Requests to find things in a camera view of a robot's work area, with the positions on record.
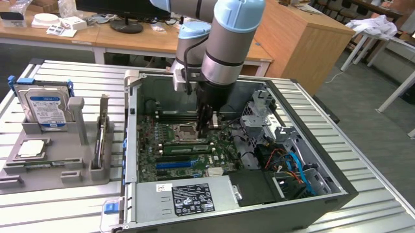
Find green motherboard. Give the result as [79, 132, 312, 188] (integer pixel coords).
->
[138, 114, 246, 182]

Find graphics card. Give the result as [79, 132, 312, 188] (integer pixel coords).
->
[93, 94, 113, 171]

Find white label sheets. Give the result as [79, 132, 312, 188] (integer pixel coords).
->
[46, 25, 78, 37]

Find blue expansion slot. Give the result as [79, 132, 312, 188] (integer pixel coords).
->
[155, 162, 193, 170]

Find dark chair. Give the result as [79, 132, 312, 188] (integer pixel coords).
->
[313, 0, 361, 24]

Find black monitor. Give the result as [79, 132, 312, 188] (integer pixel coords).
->
[75, 0, 173, 33]

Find CPU socket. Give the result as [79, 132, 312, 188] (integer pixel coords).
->
[173, 124, 203, 143]

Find white frame table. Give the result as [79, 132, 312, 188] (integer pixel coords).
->
[340, 30, 390, 71]

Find blue disk carrier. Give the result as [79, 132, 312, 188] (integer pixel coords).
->
[7, 75, 74, 99]

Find silver CPU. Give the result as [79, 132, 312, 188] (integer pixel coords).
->
[17, 140, 47, 158]

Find green RAM stick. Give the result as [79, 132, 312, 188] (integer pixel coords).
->
[23, 161, 66, 168]
[162, 143, 210, 155]

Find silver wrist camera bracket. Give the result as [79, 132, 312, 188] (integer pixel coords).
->
[171, 68, 203, 92]

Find white round box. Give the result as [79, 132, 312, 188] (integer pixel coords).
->
[31, 13, 62, 29]

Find open black PC case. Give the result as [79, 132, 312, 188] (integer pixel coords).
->
[99, 68, 360, 233]

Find grey power supply unit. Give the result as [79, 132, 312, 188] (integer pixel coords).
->
[135, 175, 235, 223]

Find black expansion slot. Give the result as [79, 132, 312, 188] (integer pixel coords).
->
[157, 156, 193, 164]

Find hard disk blue label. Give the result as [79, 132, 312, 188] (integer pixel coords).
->
[17, 83, 70, 133]

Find blue data wire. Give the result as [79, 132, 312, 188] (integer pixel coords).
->
[284, 148, 318, 196]

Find red and orange wires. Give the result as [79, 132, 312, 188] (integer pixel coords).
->
[265, 148, 301, 182]

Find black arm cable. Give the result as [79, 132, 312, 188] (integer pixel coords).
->
[182, 38, 210, 96]

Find black RAM slots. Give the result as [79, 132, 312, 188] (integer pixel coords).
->
[159, 110, 199, 122]

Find grey parts rack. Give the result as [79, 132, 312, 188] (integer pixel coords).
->
[0, 96, 115, 189]

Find metal disk bay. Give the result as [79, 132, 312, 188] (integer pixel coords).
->
[241, 88, 288, 136]

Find white cardboard box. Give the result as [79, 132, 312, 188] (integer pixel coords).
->
[61, 17, 89, 30]

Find white labelled box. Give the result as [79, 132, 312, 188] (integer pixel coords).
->
[0, 10, 29, 29]

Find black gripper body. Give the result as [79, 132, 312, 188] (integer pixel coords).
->
[195, 82, 234, 113]

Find wooden cabinet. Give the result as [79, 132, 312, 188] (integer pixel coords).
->
[245, 2, 357, 97]

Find wooden desk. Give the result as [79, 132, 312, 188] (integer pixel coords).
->
[0, 4, 276, 76]

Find white cloth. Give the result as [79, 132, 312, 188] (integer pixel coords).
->
[345, 15, 398, 41]

